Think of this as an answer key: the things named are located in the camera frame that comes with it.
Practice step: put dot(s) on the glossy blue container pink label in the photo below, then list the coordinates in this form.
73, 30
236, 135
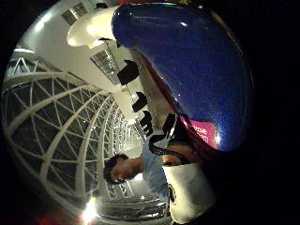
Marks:
190, 68

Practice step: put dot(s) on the the person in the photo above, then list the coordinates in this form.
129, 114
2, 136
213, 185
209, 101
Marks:
153, 170

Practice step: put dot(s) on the white marker cube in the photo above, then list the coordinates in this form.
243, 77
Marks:
190, 193

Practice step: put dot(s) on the bright lamp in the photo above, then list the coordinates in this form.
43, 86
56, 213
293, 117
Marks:
90, 212

